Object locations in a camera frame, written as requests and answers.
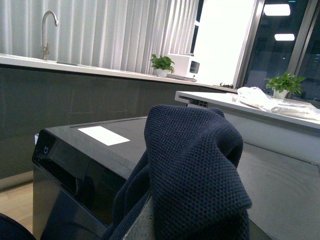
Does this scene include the navy knit garment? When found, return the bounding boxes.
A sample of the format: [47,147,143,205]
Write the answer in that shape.
[103,105,252,240]

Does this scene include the grey front-load washing machine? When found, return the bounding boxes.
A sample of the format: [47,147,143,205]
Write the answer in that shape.
[32,117,320,240]

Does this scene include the small potted plant left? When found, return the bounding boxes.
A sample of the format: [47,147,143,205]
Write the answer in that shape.
[150,54,175,78]

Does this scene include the small potted plant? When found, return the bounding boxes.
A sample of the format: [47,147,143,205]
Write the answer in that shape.
[265,72,306,100]
[150,54,175,78]

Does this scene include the white countertop appliance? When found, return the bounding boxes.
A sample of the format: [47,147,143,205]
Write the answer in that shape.
[167,53,200,82]

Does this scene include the white vertical blinds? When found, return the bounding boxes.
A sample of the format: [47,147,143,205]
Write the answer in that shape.
[0,0,199,74]

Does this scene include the white crumpled cloth on counter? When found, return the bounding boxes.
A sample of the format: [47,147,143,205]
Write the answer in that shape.
[233,86,320,121]

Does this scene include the small potted plant right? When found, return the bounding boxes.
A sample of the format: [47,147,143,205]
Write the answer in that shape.
[265,72,306,100]

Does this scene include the chrome gooseneck faucet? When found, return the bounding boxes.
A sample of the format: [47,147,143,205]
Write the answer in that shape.
[41,10,60,60]

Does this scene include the white kitchen countertop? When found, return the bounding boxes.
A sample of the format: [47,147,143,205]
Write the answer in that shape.
[0,53,237,94]

